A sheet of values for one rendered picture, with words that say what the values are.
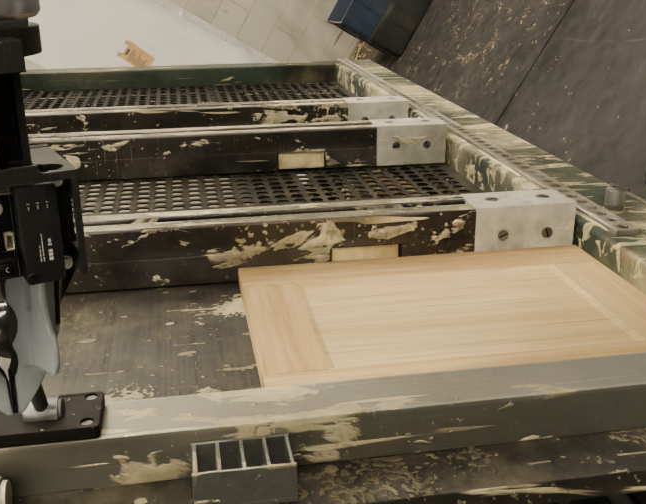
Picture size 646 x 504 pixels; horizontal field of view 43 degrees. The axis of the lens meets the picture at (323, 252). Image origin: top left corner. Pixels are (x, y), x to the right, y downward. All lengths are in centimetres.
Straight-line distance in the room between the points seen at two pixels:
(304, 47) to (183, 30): 166
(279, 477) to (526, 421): 20
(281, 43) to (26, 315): 558
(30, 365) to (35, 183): 13
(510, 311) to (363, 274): 17
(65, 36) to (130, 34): 33
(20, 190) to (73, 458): 26
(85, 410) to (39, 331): 16
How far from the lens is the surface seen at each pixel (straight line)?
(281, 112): 163
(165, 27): 455
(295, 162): 141
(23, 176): 39
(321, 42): 605
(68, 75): 241
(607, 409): 68
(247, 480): 57
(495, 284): 90
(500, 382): 65
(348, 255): 95
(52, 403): 61
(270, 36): 600
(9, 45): 38
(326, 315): 81
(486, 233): 98
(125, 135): 140
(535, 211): 100
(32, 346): 48
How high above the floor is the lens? 146
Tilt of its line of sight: 18 degrees down
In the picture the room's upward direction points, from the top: 64 degrees counter-clockwise
